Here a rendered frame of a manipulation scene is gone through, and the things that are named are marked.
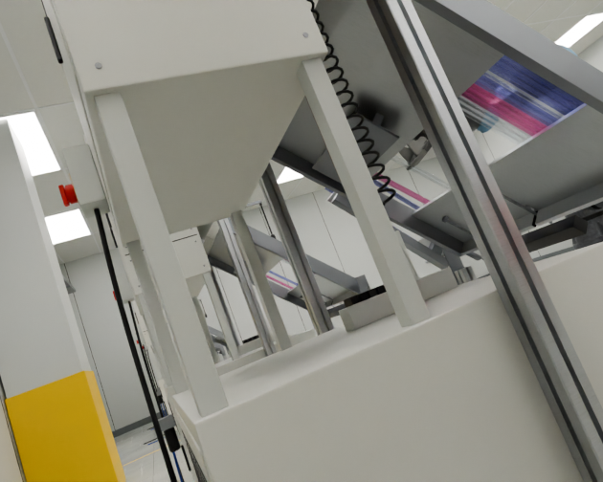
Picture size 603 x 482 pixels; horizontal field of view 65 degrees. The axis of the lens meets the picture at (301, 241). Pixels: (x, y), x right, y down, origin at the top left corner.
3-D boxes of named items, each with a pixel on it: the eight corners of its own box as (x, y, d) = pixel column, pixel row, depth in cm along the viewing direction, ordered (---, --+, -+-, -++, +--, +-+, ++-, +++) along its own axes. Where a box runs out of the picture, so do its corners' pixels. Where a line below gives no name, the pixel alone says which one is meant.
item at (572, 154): (462, 246, 144) (464, 237, 145) (685, 152, 84) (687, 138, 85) (410, 219, 141) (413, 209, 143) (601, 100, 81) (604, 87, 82)
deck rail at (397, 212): (459, 256, 145) (464, 239, 148) (463, 255, 144) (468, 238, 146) (252, 149, 135) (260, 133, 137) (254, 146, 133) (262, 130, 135)
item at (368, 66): (355, 198, 138) (361, 185, 140) (513, 59, 77) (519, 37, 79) (254, 146, 133) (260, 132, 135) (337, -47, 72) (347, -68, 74)
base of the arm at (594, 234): (588, 245, 168) (575, 219, 170) (632, 230, 156) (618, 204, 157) (567, 254, 160) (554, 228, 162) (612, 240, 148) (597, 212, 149)
